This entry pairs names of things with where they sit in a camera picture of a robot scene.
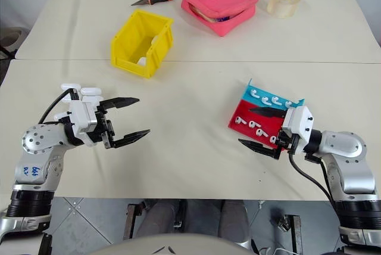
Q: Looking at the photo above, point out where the clear tape roll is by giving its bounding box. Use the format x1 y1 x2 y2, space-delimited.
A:
266 0 302 20

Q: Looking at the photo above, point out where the rusty metal frame bracket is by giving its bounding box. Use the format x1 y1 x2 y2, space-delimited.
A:
278 213 302 255
123 201 147 240

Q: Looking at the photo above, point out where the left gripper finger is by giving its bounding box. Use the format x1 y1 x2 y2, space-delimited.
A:
99 97 140 113
111 129 151 150

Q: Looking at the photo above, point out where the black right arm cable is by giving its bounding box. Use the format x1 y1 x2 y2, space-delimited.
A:
288 150 339 206

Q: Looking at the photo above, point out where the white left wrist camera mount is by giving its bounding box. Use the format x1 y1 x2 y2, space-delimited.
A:
67 99 104 148

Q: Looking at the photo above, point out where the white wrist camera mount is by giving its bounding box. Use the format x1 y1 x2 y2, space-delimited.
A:
282 105 315 143
67 99 104 148

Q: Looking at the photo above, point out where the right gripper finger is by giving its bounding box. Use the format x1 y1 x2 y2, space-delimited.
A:
238 138 282 161
249 106 288 119

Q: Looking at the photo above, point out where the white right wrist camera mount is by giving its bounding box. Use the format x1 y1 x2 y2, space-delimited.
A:
282 105 315 143

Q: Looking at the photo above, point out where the red and blue earbud tray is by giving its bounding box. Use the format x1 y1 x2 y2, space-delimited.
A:
227 78 306 150

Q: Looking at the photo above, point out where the beige robot torso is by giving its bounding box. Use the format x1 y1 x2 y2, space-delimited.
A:
88 233 254 255

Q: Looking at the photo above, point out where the grey round roll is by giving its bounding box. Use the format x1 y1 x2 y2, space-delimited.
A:
0 26 29 59

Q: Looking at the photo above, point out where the dark rounded shape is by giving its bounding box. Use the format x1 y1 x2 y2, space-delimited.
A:
218 200 250 238
139 199 187 238

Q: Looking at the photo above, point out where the yellow plastic bin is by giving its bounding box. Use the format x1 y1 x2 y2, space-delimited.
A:
110 10 175 79

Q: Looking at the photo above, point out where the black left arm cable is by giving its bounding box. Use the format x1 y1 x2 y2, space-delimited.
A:
38 88 79 125

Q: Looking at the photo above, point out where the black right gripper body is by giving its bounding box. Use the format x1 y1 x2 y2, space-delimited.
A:
275 129 302 154

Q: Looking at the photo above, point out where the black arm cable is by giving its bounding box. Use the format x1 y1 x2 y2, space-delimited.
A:
38 88 79 125
288 150 339 206

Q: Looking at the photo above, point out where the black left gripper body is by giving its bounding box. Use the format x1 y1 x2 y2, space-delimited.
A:
93 108 117 150

